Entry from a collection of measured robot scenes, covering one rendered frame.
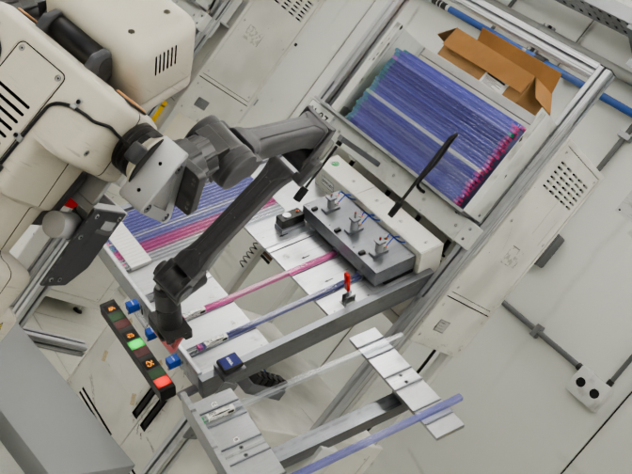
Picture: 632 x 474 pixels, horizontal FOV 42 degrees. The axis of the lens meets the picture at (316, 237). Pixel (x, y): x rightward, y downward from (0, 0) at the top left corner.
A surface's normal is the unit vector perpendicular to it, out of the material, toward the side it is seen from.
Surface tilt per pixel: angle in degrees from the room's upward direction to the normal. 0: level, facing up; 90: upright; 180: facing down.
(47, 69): 82
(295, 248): 43
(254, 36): 90
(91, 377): 90
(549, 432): 90
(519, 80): 75
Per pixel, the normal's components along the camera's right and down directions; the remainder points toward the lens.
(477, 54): -0.43, -0.38
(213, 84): 0.57, 0.55
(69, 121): -0.21, -0.15
